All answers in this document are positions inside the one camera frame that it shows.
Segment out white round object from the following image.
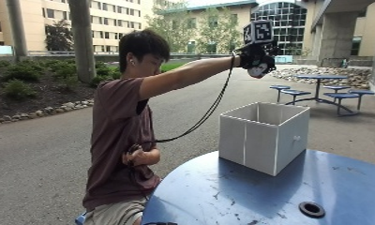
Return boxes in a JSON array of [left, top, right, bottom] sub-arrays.
[[247, 63, 270, 80]]

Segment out black cable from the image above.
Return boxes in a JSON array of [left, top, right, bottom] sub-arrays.
[[127, 51, 239, 167]]

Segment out the person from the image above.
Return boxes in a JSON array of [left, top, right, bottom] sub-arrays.
[[82, 29, 281, 225]]

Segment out white cube with black markers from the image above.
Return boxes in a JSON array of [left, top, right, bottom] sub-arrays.
[[242, 20, 277, 46]]

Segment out blue picnic table with seats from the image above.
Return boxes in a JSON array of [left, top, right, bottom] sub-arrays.
[[269, 74, 375, 117]]

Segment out bed of grey rocks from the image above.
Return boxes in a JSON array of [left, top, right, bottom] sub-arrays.
[[270, 66, 374, 90]]

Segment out blue seat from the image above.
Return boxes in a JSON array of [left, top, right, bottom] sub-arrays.
[[74, 212, 90, 225]]

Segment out white open storage box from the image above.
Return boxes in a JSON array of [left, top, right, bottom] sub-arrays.
[[218, 101, 311, 177]]

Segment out row of border stones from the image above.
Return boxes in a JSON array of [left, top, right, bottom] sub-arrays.
[[0, 98, 95, 128]]

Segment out green shrubs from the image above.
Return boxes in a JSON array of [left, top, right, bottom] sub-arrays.
[[0, 58, 123, 100]]

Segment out thick grey concrete column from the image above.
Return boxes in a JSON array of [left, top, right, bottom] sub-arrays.
[[69, 0, 98, 84]]

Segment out thin grey concrete column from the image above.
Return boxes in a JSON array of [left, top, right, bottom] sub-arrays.
[[6, 0, 30, 61]]

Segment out black ring in table hole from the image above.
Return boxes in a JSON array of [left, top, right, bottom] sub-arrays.
[[298, 201, 326, 219]]

